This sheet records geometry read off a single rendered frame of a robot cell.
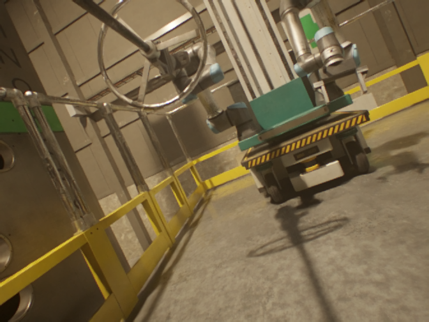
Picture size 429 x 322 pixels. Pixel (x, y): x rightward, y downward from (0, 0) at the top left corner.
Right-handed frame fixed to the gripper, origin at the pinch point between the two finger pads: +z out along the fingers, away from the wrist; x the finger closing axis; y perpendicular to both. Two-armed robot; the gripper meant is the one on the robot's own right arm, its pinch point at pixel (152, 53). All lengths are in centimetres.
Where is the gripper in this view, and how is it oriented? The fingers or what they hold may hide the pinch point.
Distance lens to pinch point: 88.7
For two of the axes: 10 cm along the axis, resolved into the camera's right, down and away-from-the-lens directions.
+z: -1.9, 1.3, -9.7
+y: -9.4, 2.6, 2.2
